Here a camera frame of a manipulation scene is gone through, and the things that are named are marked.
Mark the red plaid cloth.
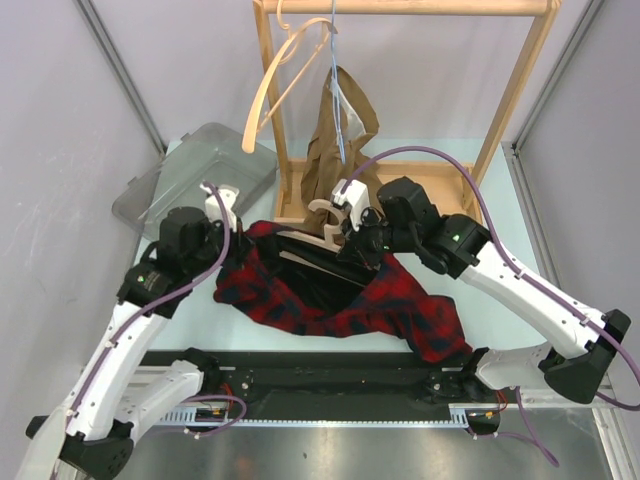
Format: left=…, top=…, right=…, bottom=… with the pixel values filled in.
left=213, top=221, right=472, bottom=364

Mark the left aluminium frame post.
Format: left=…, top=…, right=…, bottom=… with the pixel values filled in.
left=73, top=0, right=167, bottom=157

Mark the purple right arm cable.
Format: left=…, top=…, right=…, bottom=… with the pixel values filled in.
left=339, top=145, right=640, bottom=407

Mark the grey aluminium frame post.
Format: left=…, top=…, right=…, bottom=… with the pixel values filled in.
left=501, top=1, right=604, bottom=286

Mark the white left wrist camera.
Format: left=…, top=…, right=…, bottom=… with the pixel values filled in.
left=200, top=181, right=240, bottom=230

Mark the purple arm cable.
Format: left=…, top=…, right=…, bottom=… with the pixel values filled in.
left=339, top=145, right=640, bottom=407
left=49, top=182, right=239, bottom=471

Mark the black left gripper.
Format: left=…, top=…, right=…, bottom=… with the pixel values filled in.
left=185, top=212, right=253, bottom=277

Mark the grey plastic bin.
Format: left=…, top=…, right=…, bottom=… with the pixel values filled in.
left=112, top=123, right=278, bottom=240

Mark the light blue wire hanger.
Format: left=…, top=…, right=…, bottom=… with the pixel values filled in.
left=329, top=0, right=346, bottom=165

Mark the wooden clothes rack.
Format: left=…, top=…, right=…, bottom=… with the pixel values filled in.
left=252, top=0, right=562, bottom=226

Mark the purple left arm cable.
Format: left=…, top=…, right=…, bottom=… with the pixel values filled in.
left=49, top=182, right=239, bottom=471

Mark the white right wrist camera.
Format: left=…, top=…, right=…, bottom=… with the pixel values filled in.
left=330, top=179, right=370, bottom=231

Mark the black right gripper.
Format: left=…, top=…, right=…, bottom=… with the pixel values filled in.
left=338, top=204, right=418, bottom=271

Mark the brown skirt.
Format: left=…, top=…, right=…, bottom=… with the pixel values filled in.
left=301, top=67, right=379, bottom=207

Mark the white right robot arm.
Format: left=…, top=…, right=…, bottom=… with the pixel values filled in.
left=331, top=177, right=630, bottom=404

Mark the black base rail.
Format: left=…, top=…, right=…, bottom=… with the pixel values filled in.
left=141, top=348, right=516, bottom=421

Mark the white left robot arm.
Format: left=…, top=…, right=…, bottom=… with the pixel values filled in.
left=17, top=198, right=247, bottom=479

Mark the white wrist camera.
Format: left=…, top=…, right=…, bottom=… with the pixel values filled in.
left=200, top=181, right=240, bottom=230
left=330, top=179, right=370, bottom=231

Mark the white slotted cable duct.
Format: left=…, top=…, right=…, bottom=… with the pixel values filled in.
left=155, top=406, right=469, bottom=429

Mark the wooden hanger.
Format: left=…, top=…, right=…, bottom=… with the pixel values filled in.
left=275, top=199, right=377, bottom=288
left=242, top=1, right=337, bottom=154

